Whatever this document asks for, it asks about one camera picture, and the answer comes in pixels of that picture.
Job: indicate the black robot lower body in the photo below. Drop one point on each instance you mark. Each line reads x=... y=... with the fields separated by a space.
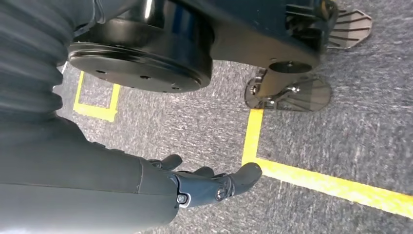
x=193 y=32

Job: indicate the black robot right foot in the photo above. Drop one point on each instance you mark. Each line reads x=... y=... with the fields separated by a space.
x=306 y=97

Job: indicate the black robot foot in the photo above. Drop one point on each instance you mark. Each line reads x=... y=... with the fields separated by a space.
x=351 y=29
x=306 y=97

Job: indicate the yellow floor tape square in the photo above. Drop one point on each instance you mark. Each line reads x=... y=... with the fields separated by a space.
x=322 y=184
x=93 y=111

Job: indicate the black robot left foot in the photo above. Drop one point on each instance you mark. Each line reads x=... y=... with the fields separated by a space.
x=351 y=29

